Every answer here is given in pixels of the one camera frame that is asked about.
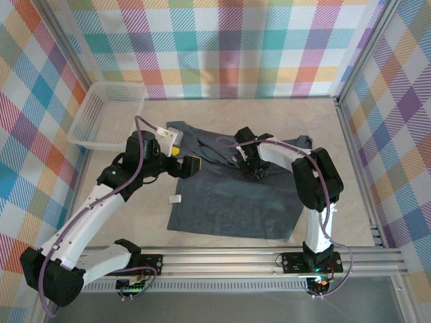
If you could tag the left controller circuit board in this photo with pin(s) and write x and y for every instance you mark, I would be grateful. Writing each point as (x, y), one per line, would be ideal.
(133, 285)

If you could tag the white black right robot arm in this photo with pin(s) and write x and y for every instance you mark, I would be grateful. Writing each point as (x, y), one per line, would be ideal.
(320, 228)

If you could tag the right controller circuit board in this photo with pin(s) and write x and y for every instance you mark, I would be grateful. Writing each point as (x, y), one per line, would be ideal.
(318, 282)

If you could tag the aluminium corner post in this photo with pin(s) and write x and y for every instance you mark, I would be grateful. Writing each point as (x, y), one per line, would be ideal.
(65, 37)
(373, 33)

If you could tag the grey blue t-shirt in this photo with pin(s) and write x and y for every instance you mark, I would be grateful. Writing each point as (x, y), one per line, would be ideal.
(235, 208)

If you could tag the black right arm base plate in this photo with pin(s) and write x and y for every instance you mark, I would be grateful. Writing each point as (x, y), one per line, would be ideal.
(293, 264)

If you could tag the controller circuit board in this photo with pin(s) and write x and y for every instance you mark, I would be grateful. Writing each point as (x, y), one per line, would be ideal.
(318, 282)
(133, 285)

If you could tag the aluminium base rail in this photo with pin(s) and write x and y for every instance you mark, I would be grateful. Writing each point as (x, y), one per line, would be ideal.
(219, 266)

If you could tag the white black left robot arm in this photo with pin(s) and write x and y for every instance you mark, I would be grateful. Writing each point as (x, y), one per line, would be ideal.
(97, 208)

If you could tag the grey metal panel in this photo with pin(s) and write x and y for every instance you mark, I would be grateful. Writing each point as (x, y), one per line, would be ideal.
(219, 309)

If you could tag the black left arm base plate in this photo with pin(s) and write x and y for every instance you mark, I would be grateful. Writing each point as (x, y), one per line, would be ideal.
(153, 264)

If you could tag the plaid backdrop cloth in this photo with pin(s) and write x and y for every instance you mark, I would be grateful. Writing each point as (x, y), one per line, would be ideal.
(404, 134)
(215, 50)
(27, 134)

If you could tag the white plastic mesh basket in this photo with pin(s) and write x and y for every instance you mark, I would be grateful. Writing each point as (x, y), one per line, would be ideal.
(111, 114)

